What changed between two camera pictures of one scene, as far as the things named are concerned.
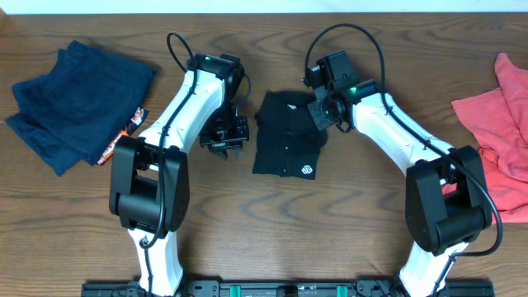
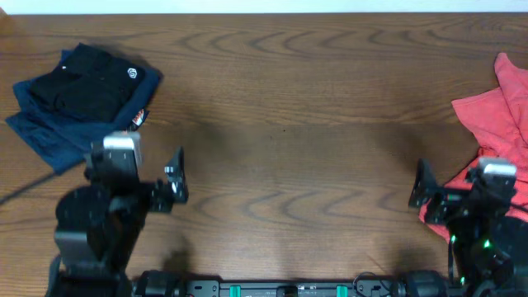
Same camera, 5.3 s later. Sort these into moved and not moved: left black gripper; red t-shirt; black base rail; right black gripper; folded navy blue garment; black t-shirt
Moved: black t-shirt; right black gripper; left black gripper
Not moved: black base rail; folded navy blue garment; red t-shirt
